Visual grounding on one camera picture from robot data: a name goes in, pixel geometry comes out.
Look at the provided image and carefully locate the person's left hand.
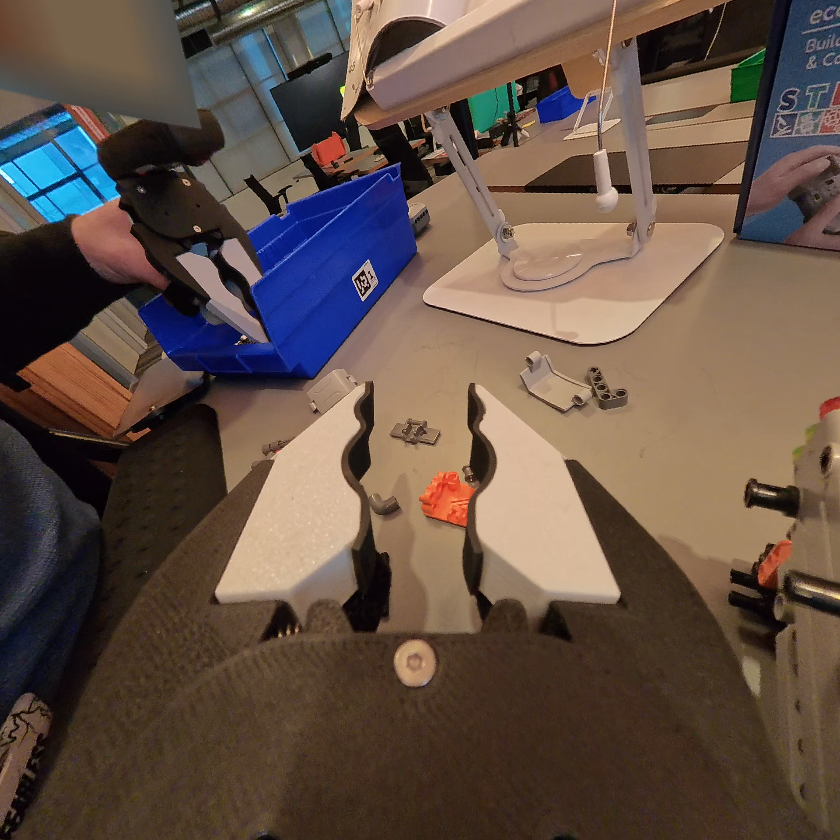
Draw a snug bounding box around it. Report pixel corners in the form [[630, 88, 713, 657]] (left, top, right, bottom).
[[73, 197, 172, 290]]

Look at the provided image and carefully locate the blue robot kit box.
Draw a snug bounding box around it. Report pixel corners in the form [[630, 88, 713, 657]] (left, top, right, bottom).
[[735, 0, 840, 253]]

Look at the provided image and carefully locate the light grey ribbed panel piece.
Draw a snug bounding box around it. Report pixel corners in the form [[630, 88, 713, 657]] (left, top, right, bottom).
[[304, 369, 362, 414]]

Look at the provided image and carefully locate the blue plastic bin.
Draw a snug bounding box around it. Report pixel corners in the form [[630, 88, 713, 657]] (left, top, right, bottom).
[[141, 164, 421, 379]]

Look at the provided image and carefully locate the wooden shelf unit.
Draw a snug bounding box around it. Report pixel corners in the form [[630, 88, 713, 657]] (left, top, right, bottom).
[[16, 296, 191, 441]]

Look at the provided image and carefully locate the green bin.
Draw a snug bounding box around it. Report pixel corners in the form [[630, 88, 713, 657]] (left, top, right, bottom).
[[466, 82, 519, 132], [733, 50, 769, 103]]

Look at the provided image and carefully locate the black office chair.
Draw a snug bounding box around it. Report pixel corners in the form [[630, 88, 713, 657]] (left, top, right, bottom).
[[246, 175, 296, 217]]

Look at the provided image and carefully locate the orange panel piece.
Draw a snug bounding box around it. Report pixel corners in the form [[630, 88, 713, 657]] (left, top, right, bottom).
[[419, 470, 476, 529]]

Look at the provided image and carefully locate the black monitor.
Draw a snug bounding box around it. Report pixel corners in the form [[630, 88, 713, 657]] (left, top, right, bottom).
[[272, 53, 355, 152]]

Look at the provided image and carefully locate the white printed cloth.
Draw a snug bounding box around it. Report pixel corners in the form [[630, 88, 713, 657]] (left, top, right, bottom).
[[0, 693, 53, 840]]

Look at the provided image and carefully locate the grey white toy robot model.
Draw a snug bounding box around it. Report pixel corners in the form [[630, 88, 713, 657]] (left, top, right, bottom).
[[729, 394, 840, 840]]

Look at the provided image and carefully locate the dark grey beam piece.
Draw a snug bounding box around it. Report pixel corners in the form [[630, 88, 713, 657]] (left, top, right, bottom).
[[586, 368, 628, 410]]

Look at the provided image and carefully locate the small blue bin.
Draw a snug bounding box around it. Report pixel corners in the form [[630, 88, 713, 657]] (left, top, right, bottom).
[[536, 86, 585, 126]]

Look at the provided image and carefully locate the white stand base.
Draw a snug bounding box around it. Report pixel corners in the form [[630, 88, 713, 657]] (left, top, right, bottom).
[[344, 0, 736, 346]]

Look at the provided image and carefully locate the black perforated pad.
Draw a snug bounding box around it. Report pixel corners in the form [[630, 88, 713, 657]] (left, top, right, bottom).
[[99, 405, 227, 618]]

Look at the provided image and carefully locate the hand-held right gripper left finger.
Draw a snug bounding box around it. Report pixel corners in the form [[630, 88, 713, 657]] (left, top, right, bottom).
[[214, 381, 392, 631]]

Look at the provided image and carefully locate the person's left forearm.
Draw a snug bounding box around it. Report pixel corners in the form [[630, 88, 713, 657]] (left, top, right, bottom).
[[0, 217, 99, 382]]

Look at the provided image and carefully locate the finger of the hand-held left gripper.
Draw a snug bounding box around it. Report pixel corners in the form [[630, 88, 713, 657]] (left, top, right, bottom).
[[174, 247, 273, 345], [214, 234, 267, 300]]

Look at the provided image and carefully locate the light grey curved panel piece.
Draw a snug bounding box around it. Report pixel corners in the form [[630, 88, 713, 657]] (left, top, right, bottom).
[[519, 352, 589, 413]]

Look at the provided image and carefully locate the white plastic device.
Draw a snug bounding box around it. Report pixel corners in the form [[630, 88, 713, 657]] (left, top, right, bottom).
[[342, 0, 631, 128]]

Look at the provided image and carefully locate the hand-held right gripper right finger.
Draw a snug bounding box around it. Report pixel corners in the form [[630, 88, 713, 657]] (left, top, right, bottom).
[[460, 382, 622, 631]]

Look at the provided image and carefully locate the window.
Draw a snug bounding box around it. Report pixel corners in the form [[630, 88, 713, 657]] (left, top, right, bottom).
[[0, 112, 119, 224]]

